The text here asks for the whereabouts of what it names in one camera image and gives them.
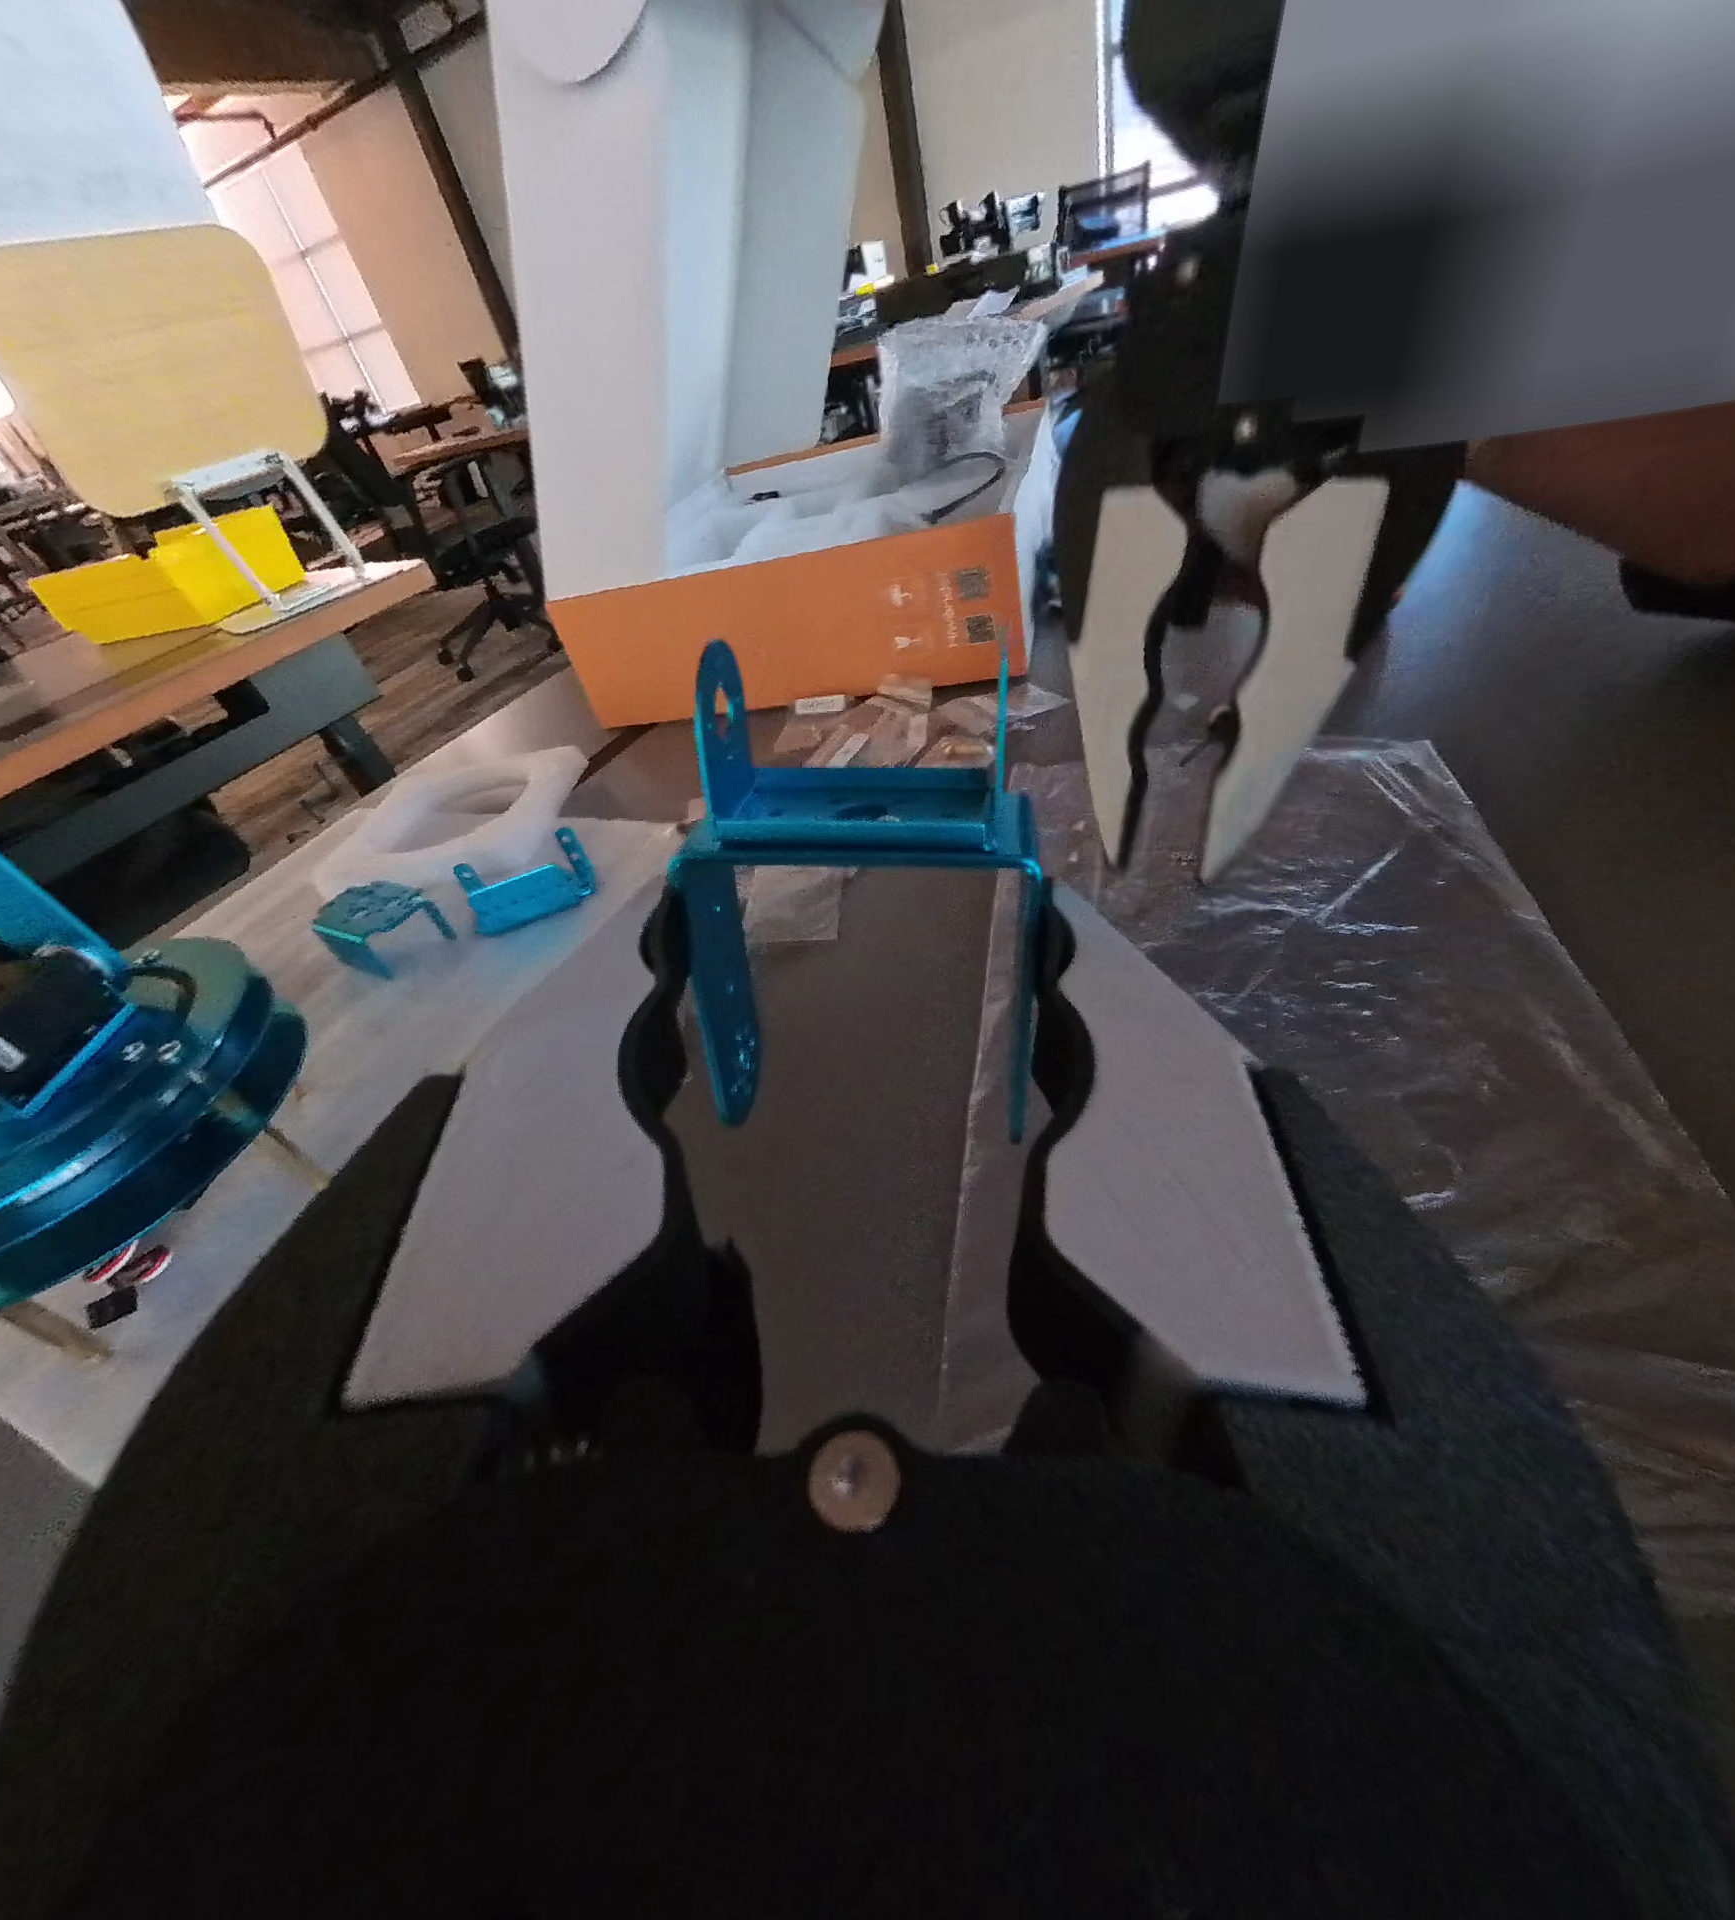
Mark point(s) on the blue toy robot arm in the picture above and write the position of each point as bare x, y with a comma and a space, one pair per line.
87, 1080

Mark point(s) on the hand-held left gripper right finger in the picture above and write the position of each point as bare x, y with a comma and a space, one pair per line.
1198, 1200

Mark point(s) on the orange and white cardboard box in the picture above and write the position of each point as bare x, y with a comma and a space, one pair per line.
808, 630

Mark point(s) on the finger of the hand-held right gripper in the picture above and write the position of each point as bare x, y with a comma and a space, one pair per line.
1120, 630
1310, 630

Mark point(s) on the bubble wrap bundle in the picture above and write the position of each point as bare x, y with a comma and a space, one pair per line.
958, 391

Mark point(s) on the black office chair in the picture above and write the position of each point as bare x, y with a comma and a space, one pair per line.
485, 541

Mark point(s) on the blue flat plate bracket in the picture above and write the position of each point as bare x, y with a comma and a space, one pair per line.
523, 900

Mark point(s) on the clear plastic bag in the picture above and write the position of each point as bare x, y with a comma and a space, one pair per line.
1332, 1050

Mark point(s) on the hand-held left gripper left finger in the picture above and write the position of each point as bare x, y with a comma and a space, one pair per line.
523, 1200

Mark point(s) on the pile of small screw bags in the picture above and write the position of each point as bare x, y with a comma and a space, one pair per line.
882, 734

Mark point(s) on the short-legged blue U bracket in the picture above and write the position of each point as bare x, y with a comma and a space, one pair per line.
808, 802

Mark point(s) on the teal perforated bracket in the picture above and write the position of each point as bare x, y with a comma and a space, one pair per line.
365, 914

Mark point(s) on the white foam sheet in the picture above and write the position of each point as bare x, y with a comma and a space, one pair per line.
403, 1021

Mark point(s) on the pale wood panel on stand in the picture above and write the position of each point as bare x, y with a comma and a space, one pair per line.
133, 360

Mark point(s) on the long-legged blue U bracket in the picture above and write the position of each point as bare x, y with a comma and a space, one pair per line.
724, 990

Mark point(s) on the person's right forearm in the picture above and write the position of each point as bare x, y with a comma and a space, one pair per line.
1632, 494

